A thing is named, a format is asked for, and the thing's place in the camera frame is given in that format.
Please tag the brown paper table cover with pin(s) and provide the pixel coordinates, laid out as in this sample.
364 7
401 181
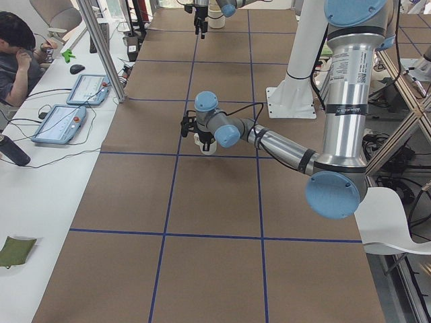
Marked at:
166 234

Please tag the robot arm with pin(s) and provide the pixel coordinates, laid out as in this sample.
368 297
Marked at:
354 31
228 7

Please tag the grey office chair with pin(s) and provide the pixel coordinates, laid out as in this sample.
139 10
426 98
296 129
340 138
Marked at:
60 16

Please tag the black computer mouse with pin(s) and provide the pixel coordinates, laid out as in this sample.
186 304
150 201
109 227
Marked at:
76 68

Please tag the white camera mast with base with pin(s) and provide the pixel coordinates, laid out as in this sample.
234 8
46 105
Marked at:
293 97

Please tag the white HOME mug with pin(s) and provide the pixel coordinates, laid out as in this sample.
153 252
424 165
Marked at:
212 146

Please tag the seated person in grey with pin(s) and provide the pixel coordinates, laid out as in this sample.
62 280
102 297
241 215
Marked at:
20 59

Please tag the green cloth pouch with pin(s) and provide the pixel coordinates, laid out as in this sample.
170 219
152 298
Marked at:
15 251

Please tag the green plastic toy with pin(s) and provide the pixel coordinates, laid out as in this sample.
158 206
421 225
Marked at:
68 55

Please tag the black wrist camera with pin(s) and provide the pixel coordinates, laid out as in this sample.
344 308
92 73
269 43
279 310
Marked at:
188 124
189 7

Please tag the far blue teach pendant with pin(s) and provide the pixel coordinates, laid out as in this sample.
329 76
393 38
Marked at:
90 90

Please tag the black water bottle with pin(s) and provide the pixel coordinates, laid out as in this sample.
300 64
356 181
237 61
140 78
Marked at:
14 152

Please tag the blue teach pendant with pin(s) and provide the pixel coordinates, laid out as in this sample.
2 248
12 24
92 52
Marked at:
90 90
60 125

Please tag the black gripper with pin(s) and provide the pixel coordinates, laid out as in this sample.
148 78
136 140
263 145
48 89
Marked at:
201 15
203 136

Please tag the near blue teach pendant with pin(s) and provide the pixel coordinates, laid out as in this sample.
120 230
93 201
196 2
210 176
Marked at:
60 125

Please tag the aluminium frame post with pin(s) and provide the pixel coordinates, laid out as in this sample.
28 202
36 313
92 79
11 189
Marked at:
91 22

